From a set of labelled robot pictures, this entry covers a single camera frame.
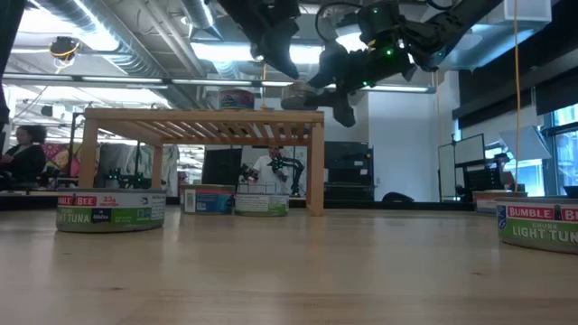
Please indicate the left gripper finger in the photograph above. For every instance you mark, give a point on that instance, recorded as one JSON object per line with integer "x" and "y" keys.
{"x": 282, "y": 49}

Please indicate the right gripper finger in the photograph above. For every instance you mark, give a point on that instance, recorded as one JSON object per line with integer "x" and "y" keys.
{"x": 311, "y": 101}
{"x": 345, "y": 110}

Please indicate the Wild Planet gold-lidded can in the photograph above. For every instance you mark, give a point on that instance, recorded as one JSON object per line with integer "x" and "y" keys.
{"x": 487, "y": 203}
{"x": 235, "y": 100}
{"x": 212, "y": 201}

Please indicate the background black robot arm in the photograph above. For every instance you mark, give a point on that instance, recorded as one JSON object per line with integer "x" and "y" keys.
{"x": 248, "y": 173}
{"x": 295, "y": 169}

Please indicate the wooden slatted shelf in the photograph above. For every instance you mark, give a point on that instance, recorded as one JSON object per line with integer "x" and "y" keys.
{"x": 203, "y": 115}

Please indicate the long ceiling tube light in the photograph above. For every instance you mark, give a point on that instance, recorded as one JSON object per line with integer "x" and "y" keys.
{"x": 212, "y": 82}
{"x": 397, "y": 88}
{"x": 122, "y": 80}

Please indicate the bright ceiling light panel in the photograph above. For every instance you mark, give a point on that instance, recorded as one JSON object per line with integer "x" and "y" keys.
{"x": 217, "y": 52}

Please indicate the black storage cabinet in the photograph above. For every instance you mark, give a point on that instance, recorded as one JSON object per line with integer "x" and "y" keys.
{"x": 347, "y": 176}

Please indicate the person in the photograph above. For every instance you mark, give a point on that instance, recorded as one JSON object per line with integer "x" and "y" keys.
{"x": 266, "y": 173}
{"x": 25, "y": 162}

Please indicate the black panel screen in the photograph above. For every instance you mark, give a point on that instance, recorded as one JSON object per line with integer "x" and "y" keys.
{"x": 221, "y": 166}

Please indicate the white board panel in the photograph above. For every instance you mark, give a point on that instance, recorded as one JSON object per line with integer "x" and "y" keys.
{"x": 446, "y": 171}

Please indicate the computer monitor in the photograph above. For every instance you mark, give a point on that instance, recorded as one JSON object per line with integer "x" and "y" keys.
{"x": 469, "y": 151}

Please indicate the white lamp shade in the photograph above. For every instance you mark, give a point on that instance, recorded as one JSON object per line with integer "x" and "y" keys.
{"x": 526, "y": 144}

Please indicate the small robot with green lights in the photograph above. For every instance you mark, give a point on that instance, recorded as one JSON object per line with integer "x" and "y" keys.
{"x": 128, "y": 181}

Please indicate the window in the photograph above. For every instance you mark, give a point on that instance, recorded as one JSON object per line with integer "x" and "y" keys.
{"x": 566, "y": 158}

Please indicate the silver ventilation duct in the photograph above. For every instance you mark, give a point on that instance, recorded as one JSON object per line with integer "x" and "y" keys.
{"x": 135, "y": 49}

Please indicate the pale ceiling air duct box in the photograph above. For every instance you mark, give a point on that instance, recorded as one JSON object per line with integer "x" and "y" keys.
{"x": 496, "y": 40}

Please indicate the colourful patterned wall hanging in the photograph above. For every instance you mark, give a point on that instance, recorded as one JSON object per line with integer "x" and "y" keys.
{"x": 61, "y": 158}

